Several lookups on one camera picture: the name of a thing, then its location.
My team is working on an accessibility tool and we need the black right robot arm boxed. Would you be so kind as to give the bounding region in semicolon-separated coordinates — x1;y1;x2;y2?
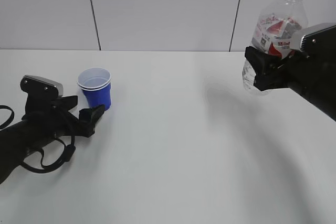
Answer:
245;46;335;120

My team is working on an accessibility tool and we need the blue paper cup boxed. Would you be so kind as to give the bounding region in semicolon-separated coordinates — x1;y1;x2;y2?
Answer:
77;67;111;110

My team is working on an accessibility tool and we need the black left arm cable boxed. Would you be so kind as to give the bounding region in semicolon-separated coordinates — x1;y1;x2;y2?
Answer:
0;104;77;174

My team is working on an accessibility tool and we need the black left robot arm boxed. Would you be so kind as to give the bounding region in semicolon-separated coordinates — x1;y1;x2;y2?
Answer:
1;95;105;182

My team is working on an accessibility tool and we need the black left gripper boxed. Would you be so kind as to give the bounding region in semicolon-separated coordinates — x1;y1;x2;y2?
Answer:
22;95;105;138

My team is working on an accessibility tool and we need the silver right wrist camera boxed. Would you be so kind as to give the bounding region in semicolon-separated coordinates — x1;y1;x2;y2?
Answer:
290;23;335;55

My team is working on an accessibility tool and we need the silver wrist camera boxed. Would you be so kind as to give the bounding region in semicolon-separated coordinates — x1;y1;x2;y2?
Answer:
290;23;335;55
20;75;64;114

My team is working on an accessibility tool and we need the clear Wahaha water bottle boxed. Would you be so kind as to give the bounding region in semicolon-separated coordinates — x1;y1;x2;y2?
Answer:
241;0;309;96

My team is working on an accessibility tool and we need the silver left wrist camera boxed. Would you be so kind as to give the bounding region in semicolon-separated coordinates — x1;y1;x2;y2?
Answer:
20;75;64;114

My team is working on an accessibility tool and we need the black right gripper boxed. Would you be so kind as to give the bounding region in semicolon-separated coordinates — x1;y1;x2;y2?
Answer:
245;46;335;98

